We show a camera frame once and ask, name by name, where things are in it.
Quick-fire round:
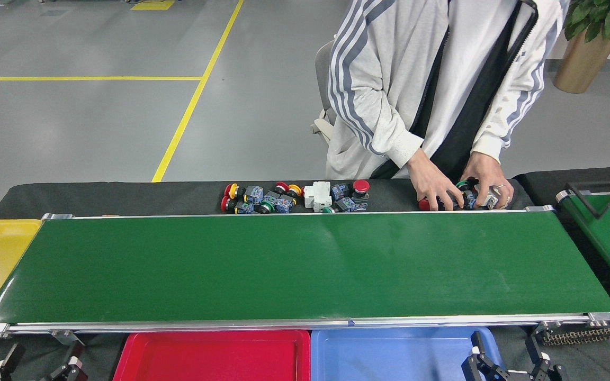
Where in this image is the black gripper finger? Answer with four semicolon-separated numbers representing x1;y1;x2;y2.
461;331;509;381
40;341;88;381
0;343;26;381
526;336;564;381

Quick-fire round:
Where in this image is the blue plastic tray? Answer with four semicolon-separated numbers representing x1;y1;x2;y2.
310;326;504;381

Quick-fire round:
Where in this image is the red plastic tray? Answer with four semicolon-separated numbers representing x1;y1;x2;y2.
113;330;312;381

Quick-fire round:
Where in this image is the long green conveyor belt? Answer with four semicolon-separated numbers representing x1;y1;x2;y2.
0;205;610;340

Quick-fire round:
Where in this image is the person's right hand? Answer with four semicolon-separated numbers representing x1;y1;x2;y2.
406;148;464;211

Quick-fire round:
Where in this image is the person's left hand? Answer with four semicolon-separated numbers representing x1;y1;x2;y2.
460;152;515;210

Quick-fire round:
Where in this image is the person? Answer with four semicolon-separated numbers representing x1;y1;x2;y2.
326;0;570;180

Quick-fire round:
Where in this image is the gold plant pot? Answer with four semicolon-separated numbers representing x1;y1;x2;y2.
553;29;610;94

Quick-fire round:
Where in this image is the grey office chair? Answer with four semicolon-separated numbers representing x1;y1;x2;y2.
310;40;337;143

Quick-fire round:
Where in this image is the black conveyor drive chain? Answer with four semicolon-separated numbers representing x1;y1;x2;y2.
541;324;610;347

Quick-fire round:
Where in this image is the black bent tube frame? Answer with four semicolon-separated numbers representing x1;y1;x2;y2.
564;175;610;220

